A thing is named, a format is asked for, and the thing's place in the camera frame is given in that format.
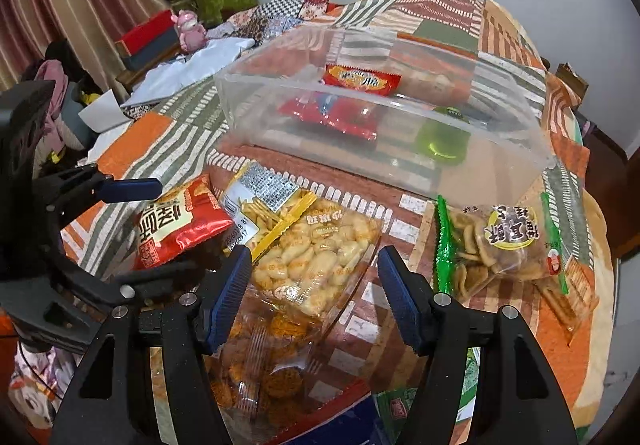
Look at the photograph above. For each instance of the lime green round container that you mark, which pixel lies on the lime green round container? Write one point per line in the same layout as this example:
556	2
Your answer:
442	142

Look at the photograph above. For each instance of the glossy red snack packet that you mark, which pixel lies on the glossy red snack packet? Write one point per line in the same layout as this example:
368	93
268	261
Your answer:
325	120

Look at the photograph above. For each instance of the green-edged bag of chips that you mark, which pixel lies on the green-edged bag of chips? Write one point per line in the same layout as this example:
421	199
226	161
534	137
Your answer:
495	245

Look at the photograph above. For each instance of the clear plastic container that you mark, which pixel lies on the clear plastic container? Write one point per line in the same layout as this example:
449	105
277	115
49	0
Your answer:
350	165

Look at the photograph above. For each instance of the white cloth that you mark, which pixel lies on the white cloth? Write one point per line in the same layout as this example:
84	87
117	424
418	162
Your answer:
200	60

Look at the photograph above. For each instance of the patchwork striped blanket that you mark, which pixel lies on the patchwork striped blanket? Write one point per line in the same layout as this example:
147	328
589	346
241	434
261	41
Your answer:
450	25

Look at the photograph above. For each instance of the blue snack packet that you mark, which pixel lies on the blue snack packet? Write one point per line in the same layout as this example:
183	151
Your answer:
330	425

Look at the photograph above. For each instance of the clear bag of pale biscuits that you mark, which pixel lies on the clear bag of pale biscuits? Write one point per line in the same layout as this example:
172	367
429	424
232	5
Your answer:
310	265

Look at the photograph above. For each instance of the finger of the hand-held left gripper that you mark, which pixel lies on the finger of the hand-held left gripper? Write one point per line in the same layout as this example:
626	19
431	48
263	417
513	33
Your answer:
130	190
150	279

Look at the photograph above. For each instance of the orange-red snack packet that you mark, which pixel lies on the orange-red snack packet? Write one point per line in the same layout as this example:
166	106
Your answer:
360	81

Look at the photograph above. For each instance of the black garment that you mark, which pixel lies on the black garment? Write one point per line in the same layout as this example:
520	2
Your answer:
65	52

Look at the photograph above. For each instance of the pink garment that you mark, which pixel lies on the pink garment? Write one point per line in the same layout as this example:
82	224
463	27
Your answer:
55	80

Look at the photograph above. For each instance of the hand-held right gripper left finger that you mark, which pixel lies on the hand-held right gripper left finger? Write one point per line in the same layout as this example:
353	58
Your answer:
231	297

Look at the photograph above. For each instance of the clear bag of orange biscuits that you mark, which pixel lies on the clear bag of orange biscuits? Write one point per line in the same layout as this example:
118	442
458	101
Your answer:
260	375

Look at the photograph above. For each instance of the dark grey box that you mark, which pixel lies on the dark grey box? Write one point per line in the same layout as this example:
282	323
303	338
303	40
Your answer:
155	52

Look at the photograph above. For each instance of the red gift box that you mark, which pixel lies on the red gift box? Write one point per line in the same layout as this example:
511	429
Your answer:
145	30

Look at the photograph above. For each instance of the green snack packet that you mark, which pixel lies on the green snack packet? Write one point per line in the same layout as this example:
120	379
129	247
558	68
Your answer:
400	407

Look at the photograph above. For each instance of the checkered patchwork quilt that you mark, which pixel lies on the checkered patchwork quilt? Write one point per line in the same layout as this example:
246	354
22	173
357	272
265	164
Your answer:
280	15

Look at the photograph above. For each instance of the red snack bag cream label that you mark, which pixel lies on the red snack bag cream label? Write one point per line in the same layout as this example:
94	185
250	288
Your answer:
170	230

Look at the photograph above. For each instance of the yellow cracker stick packet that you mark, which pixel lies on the yellow cracker stick packet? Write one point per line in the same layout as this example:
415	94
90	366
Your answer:
270	215

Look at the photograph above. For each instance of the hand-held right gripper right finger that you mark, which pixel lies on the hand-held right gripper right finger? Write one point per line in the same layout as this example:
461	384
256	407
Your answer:
400	305

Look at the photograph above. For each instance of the pink plush toy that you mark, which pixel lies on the pink plush toy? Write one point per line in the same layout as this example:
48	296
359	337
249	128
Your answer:
190	32

